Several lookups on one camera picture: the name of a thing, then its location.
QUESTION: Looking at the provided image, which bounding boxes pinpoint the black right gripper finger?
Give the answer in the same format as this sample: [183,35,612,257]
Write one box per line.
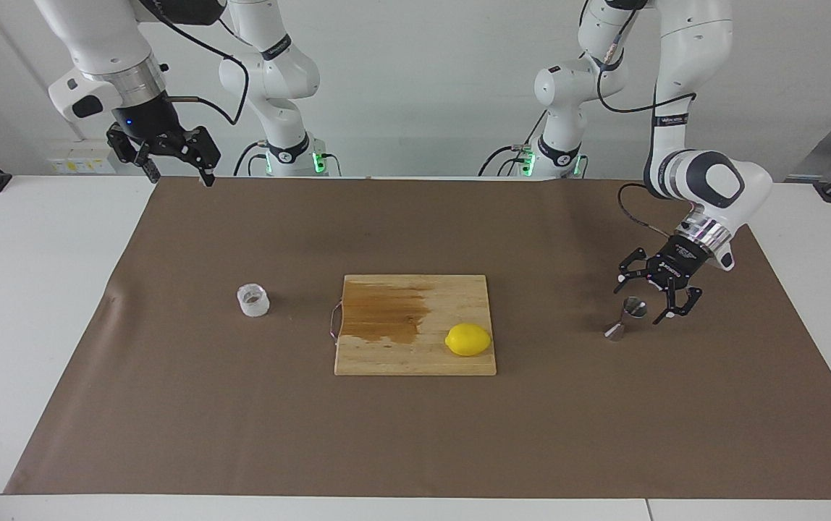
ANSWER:
[106,123,163,184]
[162,126,222,188]

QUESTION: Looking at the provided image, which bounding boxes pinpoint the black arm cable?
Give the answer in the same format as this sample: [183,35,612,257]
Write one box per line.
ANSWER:
[137,0,251,127]
[581,0,699,236]

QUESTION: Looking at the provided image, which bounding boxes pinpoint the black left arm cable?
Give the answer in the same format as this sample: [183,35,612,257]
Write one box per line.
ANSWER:
[581,0,699,236]

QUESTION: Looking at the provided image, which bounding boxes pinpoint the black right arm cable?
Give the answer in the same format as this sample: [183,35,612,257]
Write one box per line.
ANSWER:
[137,0,251,127]

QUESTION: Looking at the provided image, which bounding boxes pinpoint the black right base cables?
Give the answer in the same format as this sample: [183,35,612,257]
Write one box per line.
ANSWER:
[233,141,271,177]

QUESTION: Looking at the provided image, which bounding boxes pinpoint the white wall socket box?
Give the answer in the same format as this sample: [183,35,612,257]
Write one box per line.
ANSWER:
[46,140,121,175]

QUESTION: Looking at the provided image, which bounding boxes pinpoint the steel double jigger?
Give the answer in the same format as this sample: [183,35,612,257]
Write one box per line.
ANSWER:
[604,297,648,342]

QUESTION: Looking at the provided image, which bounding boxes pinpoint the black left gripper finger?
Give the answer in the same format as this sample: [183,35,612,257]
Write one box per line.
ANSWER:
[613,247,659,295]
[651,284,704,325]

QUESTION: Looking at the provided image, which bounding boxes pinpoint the wooden cutting board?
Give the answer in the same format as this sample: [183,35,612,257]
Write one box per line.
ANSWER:
[329,274,497,377]

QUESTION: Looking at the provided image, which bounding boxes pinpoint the brown paper table mat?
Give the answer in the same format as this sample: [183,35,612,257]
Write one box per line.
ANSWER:
[4,176,831,500]

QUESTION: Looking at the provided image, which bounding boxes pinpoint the yellow lemon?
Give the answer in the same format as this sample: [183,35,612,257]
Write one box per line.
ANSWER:
[444,323,494,357]

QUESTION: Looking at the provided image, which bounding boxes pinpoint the clear plastic cup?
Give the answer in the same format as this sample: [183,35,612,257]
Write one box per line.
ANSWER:
[236,284,272,318]

